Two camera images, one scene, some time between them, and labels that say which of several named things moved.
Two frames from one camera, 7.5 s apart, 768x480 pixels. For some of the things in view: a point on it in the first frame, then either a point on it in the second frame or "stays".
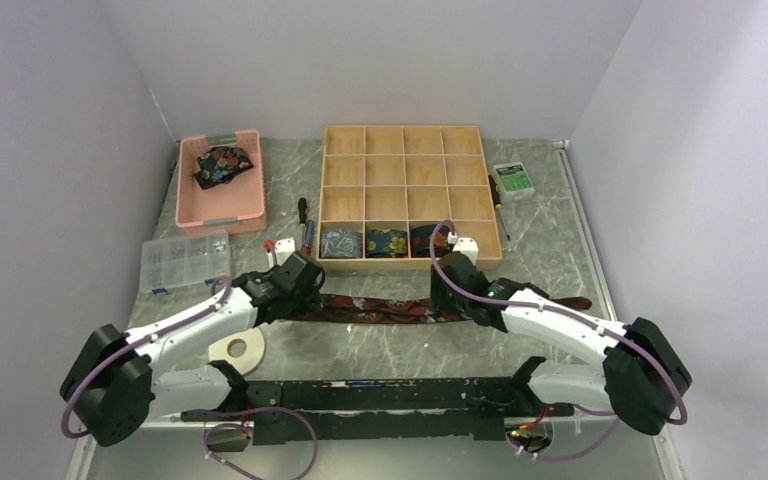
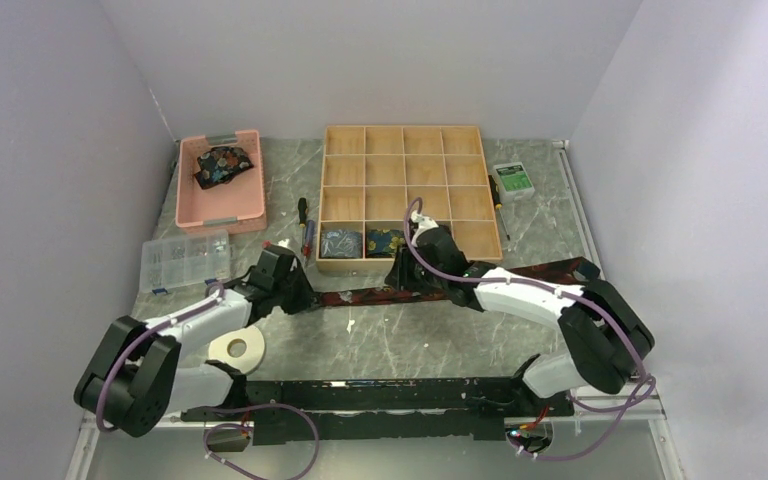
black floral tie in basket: x=220 y=165 stays
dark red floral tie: x=342 y=307 to x=565 y=272
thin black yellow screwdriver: x=497 y=202 stays
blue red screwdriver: x=310 y=235 stays
